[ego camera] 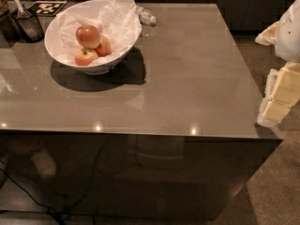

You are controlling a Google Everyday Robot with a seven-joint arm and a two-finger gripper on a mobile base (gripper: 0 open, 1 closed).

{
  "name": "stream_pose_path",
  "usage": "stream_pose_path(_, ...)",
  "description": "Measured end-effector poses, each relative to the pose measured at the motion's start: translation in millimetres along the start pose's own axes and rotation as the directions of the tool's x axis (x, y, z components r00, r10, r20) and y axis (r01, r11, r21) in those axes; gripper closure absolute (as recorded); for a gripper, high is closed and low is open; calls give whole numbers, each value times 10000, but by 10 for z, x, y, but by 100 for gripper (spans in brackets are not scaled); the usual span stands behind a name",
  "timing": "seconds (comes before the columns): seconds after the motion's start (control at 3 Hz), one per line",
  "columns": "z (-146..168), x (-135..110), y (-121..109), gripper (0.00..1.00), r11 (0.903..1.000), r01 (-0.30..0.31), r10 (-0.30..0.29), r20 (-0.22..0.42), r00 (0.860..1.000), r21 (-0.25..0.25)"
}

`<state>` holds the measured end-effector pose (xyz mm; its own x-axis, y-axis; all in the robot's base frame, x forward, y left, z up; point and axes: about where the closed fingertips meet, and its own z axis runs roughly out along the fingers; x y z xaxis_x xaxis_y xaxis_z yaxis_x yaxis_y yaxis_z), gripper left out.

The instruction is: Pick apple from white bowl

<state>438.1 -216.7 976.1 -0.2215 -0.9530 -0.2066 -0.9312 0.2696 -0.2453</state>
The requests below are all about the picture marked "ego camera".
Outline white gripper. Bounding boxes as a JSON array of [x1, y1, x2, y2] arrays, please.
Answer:
[[255, 0, 300, 128]]

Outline right red apple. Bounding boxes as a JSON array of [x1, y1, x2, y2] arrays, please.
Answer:
[[95, 36, 112, 57]]

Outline white ceramic bowl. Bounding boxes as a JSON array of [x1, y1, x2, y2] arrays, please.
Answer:
[[44, 7, 134, 75]]

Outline large top red apple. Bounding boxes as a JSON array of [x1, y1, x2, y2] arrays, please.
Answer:
[[76, 25, 100, 49]]

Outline front red yellow apple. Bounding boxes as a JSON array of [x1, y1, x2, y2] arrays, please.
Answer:
[[74, 48, 98, 67]]

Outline clear plastic water bottle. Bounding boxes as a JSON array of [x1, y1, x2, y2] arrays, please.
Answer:
[[135, 6, 157, 25]]

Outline white crumpled paper liner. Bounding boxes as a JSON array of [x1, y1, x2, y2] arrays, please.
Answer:
[[57, 0, 142, 67]]

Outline black white fiducial marker card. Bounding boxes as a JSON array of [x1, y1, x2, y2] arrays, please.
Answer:
[[29, 1, 67, 17]]

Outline dark scoop with white handle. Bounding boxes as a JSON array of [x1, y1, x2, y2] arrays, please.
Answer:
[[12, 0, 44, 43]]

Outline black floor cable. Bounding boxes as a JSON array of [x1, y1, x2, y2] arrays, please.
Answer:
[[0, 168, 68, 225]]

